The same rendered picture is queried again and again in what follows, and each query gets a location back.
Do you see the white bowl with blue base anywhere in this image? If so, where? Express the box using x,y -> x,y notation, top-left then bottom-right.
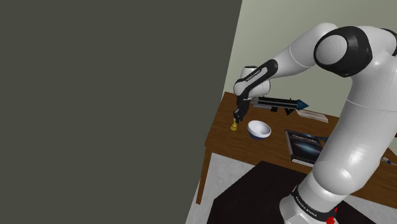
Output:
247,120 -> 272,141

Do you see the brown wooden table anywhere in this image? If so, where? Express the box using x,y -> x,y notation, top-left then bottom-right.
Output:
195,91 -> 397,209

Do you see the black tube with blue cone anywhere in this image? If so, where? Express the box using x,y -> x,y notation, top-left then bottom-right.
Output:
252,96 -> 310,116

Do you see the thin pale book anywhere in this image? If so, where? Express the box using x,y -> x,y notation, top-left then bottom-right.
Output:
295,109 -> 329,123

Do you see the dark book with galaxy cover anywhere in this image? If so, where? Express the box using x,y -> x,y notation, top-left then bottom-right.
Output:
284,129 -> 328,168

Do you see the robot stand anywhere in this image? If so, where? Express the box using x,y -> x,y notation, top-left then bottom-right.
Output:
206,160 -> 368,224

